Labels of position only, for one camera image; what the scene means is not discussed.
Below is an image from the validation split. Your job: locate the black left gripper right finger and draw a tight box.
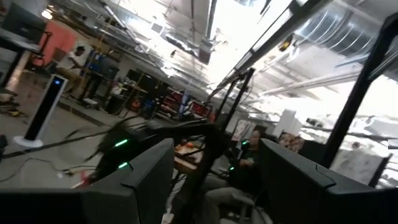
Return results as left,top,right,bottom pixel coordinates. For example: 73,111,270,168
259,139,398,224

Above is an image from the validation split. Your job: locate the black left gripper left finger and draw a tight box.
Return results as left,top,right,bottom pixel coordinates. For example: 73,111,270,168
0,138,175,224

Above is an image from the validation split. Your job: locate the person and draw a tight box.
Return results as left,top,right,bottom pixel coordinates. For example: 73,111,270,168
55,45,87,94
174,129,265,224

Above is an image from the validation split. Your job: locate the wooden side table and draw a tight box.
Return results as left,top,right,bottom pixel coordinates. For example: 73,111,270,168
173,141,205,175

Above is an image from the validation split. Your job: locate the white black tower fan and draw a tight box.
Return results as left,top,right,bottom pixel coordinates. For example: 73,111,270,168
12,73,68,149

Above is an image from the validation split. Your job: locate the orange panel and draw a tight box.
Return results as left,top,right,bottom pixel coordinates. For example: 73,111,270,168
32,21,78,68

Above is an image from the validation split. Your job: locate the black monitor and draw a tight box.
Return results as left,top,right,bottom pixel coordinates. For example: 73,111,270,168
2,2,47,44

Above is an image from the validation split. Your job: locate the black aluminium station frame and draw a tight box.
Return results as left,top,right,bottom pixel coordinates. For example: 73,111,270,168
174,0,398,224

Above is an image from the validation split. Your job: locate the silver ribbed air duct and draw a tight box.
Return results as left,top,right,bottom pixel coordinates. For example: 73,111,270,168
294,4,385,62

